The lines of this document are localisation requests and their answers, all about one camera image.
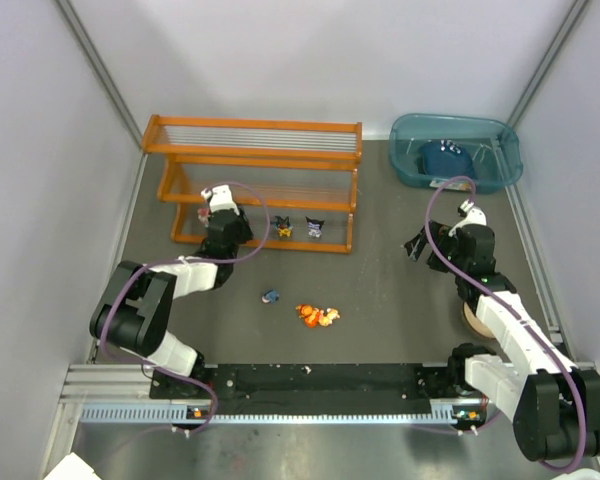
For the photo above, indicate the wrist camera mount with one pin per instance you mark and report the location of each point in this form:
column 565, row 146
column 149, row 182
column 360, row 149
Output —
column 219, row 198
column 470, row 215

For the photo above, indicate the tan rabbit toy figure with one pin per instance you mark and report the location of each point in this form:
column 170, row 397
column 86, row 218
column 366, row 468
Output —
column 332, row 314

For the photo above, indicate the pink bunny toy figure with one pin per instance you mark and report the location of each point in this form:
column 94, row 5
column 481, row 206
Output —
column 203, row 215

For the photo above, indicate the white object bottom left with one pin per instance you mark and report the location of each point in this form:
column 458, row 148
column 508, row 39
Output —
column 72, row 467

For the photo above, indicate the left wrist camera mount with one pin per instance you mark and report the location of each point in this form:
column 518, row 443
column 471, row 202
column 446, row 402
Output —
column 219, row 198

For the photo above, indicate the orange wooden shelf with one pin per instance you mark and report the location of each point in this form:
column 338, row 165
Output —
column 273, row 167

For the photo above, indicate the yellow bear toy figure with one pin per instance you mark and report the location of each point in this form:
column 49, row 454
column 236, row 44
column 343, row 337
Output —
column 309, row 314

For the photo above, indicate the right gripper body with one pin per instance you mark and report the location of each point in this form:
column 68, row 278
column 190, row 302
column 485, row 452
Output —
column 431, row 246

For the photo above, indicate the black yellow toy figure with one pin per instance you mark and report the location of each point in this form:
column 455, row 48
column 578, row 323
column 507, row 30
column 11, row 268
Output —
column 282, row 226

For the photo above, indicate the grey slotted cable duct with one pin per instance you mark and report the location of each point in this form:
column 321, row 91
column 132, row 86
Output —
column 439, row 414

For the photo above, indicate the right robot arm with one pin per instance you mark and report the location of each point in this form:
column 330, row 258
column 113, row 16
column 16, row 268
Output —
column 553, row 405

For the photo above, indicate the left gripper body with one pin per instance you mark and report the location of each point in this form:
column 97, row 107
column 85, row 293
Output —
column 211, row 218

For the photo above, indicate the teal plastic bin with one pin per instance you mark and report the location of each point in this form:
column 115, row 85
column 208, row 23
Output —
column 493, row 146

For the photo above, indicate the blue donkey toy figure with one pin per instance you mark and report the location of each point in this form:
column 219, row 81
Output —
column 270, row 296

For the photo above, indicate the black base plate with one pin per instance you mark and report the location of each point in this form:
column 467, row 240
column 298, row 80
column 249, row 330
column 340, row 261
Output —
column 335, row 389

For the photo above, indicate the round wooden disc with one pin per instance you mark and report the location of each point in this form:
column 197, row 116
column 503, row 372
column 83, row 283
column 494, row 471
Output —
column 475, row 324

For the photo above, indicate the purple black toy figure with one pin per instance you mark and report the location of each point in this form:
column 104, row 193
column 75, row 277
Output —
column 315, row 227

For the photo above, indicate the dark blue cloth bag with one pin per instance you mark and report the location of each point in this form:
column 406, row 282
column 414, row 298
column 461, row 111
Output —
column 445, row 158

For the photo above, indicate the orange tiger toy figure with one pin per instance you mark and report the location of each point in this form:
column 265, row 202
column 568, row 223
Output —
column 324, row 319

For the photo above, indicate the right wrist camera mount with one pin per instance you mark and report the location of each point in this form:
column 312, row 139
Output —
column 470, row 215

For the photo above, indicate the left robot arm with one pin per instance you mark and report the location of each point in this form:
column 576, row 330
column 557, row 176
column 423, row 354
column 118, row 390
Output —
column 135, row 307

